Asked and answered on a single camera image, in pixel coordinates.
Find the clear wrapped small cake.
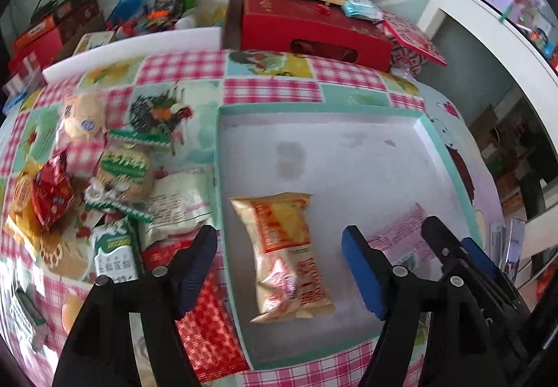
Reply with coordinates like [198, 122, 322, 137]
[55, 90, 106, 149]

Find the pink plaid picture tablecloth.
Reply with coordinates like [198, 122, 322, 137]
[1, 51, 504, 386]

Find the white green snack bag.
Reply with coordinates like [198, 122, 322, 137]
[139, 166, 214, 250]

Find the blue liquid bottle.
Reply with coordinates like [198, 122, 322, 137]
[107, 0, 144, 27]

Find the clear acrylic box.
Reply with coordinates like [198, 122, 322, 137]
[2, 52, 45, 116]

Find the yellow soft bread pack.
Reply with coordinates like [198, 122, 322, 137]
[5, 157, 43, 253]

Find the large red gift box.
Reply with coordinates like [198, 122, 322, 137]
[241, 0, 392, 71]

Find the pink barcode snack packet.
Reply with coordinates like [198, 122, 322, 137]
[365, 204, 435, 271]

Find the orange yellow bread snack bag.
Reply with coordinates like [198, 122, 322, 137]
[231, 192, 335, 324]

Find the white shelf table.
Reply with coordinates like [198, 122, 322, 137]
[415, 0, 558, 278]

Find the red puffy snack bag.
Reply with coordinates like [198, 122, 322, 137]
[31, 151, 75, 231]

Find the pink red patterned gift box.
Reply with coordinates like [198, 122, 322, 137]
[377, 12, 447, 78]

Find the green round biscuit pack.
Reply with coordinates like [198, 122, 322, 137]
[83, 129, 172, 223]

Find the white foam board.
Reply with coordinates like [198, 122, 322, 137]
[43, 27, 223, 84]

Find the red patterned snack pack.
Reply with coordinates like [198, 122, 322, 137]
[137, 236, 249, 386]

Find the blue wet wipes pack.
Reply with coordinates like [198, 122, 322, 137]
[341, 0, 384, 22]

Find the dark red box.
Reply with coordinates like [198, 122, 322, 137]
[53, 0, 100, 45]

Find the orange red flat box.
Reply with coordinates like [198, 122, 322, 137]
[12, 15, 56, 51]

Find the colourful toy pile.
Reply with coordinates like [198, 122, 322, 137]
[117, 0, 184, 37]

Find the white tray with teal rim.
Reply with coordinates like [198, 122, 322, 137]
[215, 103, 480, 370]

